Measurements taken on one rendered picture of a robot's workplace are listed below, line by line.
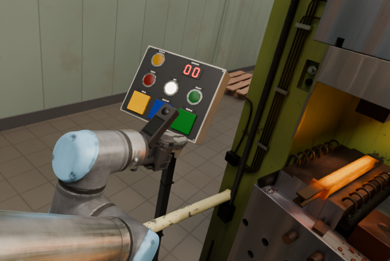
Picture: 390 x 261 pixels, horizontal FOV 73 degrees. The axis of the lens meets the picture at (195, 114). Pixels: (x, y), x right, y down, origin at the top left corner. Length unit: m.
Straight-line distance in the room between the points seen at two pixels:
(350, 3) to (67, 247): 0.72
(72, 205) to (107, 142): 0.13
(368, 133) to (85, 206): 1.05
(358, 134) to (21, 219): 1.17
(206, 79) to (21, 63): 2.06
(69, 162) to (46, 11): 2.31
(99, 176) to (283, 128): 0.68
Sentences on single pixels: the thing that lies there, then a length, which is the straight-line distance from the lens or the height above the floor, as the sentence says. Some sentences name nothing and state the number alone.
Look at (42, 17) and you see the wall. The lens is 2.74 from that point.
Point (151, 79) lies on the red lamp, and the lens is 1.02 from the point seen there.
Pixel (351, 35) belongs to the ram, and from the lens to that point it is 0.74.
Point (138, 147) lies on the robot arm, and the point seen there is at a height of 1.10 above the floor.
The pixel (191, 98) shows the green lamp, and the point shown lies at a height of 1.08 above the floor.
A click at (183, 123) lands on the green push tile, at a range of 0.92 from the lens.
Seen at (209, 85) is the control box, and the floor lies 1.14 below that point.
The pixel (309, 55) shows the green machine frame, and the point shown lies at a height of 1.31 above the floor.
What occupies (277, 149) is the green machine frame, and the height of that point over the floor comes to 0.95.
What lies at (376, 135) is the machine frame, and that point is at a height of 1.06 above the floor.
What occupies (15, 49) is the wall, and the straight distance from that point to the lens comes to 2.71.
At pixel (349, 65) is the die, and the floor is 1.33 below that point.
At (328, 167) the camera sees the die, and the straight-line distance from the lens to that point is 0.98.
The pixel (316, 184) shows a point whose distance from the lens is 0.80.
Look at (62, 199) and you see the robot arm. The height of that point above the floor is 1.03.
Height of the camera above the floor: 1.42
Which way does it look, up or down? 24 degrees down
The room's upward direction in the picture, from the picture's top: 12 degrees clockwise
